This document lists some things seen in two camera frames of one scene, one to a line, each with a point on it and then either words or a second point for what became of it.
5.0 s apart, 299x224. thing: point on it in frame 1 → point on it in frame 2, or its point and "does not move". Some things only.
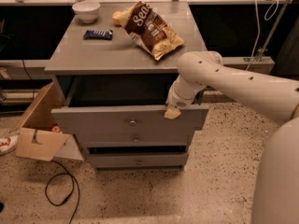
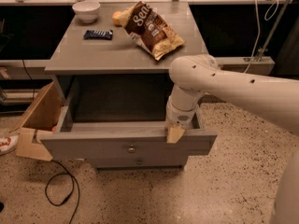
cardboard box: x=35 y=138 does not move
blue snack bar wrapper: x=98 y=35 does not move
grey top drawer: x=120 y=103 → x=125 y=137
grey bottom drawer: x=137 y=160 does not move
